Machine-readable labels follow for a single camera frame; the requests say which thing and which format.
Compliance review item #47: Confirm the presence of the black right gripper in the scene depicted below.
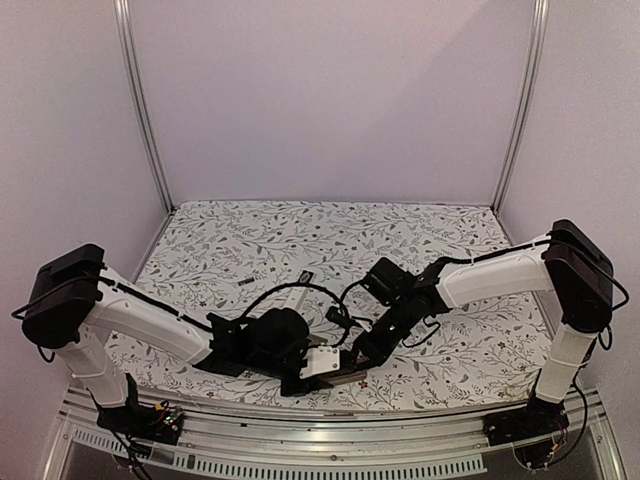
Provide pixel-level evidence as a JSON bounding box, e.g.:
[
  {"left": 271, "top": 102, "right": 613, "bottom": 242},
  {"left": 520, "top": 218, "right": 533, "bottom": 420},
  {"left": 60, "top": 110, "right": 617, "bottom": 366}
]
[{"left": 347, "top": 297, "right": 417, "bottom": 372}]

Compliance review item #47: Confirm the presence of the white air conditioner remote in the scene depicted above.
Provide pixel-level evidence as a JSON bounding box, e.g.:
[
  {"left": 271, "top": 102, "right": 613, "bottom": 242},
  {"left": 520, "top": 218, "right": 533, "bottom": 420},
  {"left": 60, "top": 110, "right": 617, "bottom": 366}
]
[{"left": 319, "top": 369, "right": 367, "bottom": 387}]

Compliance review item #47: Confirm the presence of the long white remote control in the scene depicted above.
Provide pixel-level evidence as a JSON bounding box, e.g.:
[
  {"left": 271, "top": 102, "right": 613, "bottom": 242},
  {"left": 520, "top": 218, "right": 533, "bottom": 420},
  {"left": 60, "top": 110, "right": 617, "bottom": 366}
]
[{"left": 283, "top": 270, "right": 314, "bottom": 311}]

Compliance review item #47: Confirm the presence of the grey remote battery cover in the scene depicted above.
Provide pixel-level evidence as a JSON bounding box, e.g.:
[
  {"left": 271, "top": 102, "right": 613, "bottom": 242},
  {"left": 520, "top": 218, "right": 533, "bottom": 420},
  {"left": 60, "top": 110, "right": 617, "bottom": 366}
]
[{"left": 307, "top": 334, "right": 327, "bottom": 347}]

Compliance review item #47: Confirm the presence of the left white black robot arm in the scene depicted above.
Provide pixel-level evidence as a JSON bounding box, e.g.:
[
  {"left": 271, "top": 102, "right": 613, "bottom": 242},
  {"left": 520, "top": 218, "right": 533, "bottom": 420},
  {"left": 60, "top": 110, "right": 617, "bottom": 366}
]
[{"left": 11, "top": 244, "right": 340, "bottom": 434}]

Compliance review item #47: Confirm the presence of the floral patterned table mat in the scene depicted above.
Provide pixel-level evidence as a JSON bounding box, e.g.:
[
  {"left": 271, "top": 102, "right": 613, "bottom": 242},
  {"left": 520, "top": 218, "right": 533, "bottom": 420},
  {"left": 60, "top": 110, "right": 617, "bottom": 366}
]
[{"left": 98, "top": 199, "right": 560, "bottom": 412}]

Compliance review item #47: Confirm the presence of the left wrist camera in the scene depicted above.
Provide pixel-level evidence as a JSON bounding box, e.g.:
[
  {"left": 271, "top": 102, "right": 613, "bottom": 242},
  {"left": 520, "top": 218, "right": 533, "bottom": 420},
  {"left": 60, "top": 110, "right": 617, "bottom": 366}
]
[{"left": 299, "top": 345, "right": 340, "bottom": 379}]

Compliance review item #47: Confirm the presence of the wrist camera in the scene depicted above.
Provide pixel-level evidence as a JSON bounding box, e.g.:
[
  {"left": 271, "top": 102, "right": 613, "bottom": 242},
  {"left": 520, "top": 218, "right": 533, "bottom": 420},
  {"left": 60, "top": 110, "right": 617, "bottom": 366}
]
[
  {"left": 325, "top": 306, "right": 374, "bottom": 332},
  {"left": 299, "top": 345, "right": 340, "bottom": 379}
]

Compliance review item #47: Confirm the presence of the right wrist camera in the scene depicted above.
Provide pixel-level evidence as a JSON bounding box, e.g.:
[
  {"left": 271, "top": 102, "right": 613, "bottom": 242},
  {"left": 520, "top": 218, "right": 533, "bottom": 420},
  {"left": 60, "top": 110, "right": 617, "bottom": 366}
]
[{"left": 325, "top": 306, "right": 374, "bottom": 332}]

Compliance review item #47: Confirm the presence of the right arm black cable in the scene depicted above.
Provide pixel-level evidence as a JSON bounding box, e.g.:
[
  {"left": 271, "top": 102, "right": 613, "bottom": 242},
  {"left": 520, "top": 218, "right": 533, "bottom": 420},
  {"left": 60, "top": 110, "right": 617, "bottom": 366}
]
[{"left": 339, "top": 278, "right": 376, "bottom": 306}]

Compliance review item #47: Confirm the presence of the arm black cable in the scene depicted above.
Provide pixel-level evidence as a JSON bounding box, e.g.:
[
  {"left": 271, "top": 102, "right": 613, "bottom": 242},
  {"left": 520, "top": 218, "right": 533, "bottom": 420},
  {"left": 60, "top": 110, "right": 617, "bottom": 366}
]
[
  {"left": 242, "top": 283, "right": 346, "bottom": 346},
  {"left": 339, "top": 278, "right": 376, "bottom": 306}
]

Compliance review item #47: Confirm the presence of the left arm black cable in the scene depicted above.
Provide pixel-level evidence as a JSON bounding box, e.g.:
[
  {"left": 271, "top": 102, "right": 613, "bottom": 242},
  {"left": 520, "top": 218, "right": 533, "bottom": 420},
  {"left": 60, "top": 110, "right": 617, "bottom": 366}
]
[{"left": 242, "top": 283, "right": 346, "bottom": 346}]

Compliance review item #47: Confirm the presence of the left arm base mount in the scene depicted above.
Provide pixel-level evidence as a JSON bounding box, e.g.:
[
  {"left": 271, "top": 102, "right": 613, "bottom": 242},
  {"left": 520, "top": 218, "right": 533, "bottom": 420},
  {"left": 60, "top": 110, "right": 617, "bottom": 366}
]
[{"left": 96, "top": 373, "right": 184, "bottom": 445}]

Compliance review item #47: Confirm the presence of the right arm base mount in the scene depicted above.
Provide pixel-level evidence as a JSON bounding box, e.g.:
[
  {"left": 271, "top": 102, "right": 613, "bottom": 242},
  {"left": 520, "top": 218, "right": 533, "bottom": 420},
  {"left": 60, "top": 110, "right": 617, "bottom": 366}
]
[{"left": 483, "top": 392, "right": 569, "bottom": 446}]

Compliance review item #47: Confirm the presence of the right aluminium frame post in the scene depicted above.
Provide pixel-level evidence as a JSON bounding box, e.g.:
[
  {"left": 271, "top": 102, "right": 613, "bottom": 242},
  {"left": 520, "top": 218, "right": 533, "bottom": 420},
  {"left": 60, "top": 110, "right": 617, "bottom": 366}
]
[{"left": 491, "top": 0, "right": 550, "bottom": 217}]

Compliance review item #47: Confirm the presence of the aluminium frame post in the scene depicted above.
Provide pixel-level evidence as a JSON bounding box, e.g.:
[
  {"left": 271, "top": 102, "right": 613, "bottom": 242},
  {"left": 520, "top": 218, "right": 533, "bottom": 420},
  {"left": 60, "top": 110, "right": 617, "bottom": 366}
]
[
  {"left": 491, "top": 0, "right": 550, "bottom": 217},
  {"left": 113, "top": 0, "right": 175, "bottom": 213}
]

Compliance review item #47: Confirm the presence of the left aluminium frame post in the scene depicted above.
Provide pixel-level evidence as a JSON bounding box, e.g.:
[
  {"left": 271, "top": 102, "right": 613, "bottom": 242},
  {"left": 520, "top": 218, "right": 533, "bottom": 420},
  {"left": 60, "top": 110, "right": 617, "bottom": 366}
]
[{"left": 113, "top": 0, "right": 175, "bottom": 213}]

